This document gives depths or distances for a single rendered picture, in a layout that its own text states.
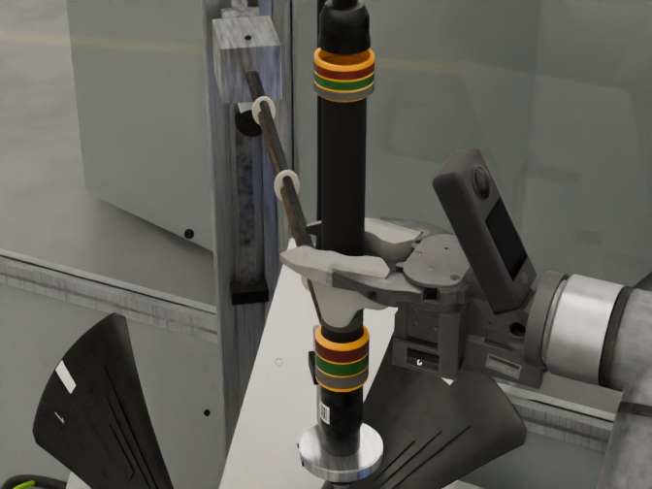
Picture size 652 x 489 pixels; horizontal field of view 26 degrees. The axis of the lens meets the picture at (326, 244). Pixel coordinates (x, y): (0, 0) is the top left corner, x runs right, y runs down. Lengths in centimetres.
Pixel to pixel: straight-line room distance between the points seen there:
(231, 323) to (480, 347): 92
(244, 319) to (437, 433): 66
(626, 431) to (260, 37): 81
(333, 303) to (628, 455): 25
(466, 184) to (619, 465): 22
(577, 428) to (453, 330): 98
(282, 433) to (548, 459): 54
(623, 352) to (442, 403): 38
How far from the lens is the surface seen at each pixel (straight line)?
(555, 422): 201
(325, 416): 116
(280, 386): 165
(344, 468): 117
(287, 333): 165
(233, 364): 199
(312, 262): 106
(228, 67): 163
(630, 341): 100
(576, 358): 101
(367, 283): 103
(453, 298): 103
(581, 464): 205
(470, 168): 100
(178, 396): 231
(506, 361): 106
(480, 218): 100
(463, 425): 132
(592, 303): 101
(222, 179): 183
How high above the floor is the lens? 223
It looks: 31 degrees down
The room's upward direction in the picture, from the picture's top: straight up
